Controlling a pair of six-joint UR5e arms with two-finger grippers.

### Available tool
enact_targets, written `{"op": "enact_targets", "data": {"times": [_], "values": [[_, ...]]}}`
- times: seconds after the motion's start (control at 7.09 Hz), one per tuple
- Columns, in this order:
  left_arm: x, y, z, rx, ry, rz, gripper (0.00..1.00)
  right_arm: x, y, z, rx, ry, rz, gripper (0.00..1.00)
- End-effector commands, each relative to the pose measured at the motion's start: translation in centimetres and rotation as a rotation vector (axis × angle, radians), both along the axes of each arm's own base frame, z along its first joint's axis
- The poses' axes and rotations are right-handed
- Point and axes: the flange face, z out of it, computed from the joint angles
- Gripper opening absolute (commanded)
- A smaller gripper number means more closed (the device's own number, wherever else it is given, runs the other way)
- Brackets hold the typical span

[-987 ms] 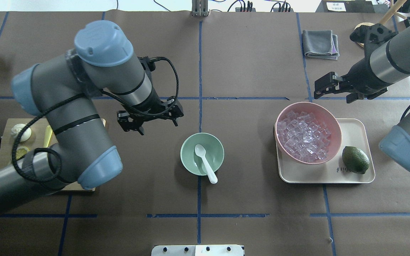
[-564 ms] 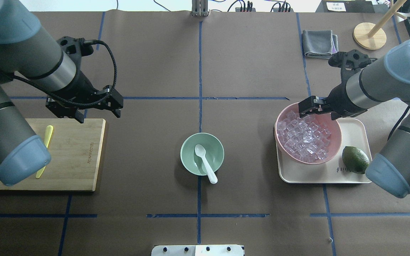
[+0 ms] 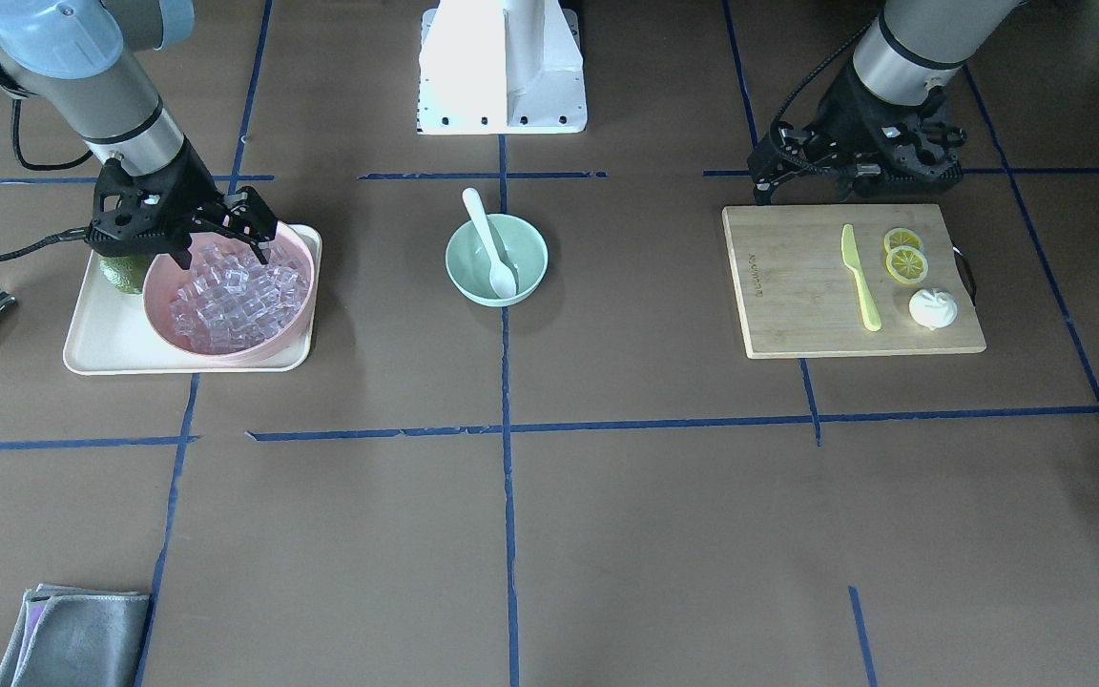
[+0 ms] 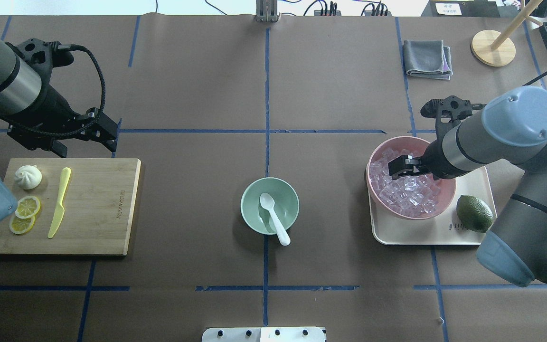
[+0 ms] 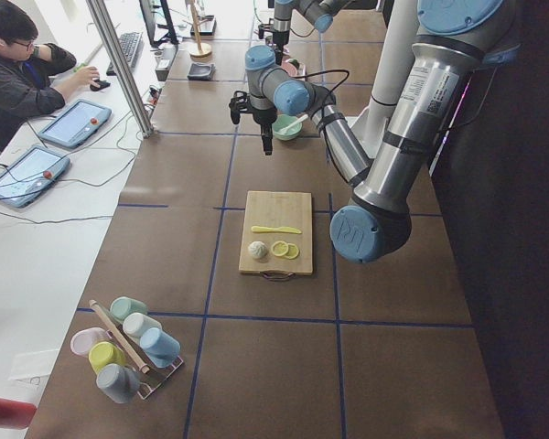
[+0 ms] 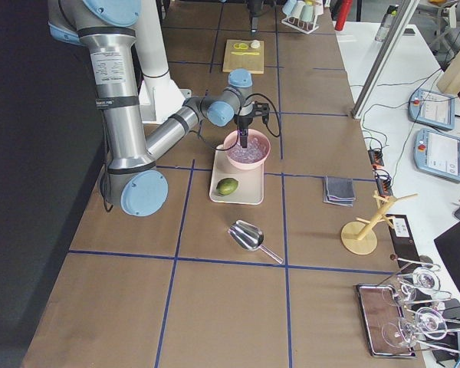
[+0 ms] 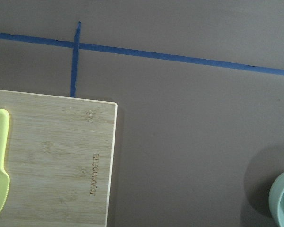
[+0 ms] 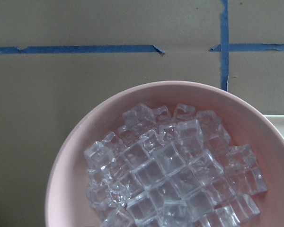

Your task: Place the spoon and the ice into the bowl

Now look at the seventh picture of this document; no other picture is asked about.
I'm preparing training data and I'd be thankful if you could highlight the yellow plastic knife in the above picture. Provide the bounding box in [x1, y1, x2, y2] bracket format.
[0, 109, 10, 213]

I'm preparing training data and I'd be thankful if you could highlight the green ceramic bowl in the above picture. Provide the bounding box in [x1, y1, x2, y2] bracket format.
[268, 172, 284, 227]

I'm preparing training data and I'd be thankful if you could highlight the bamboo cutting board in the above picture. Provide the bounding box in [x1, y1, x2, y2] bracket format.
[0, 90, 118, 227]

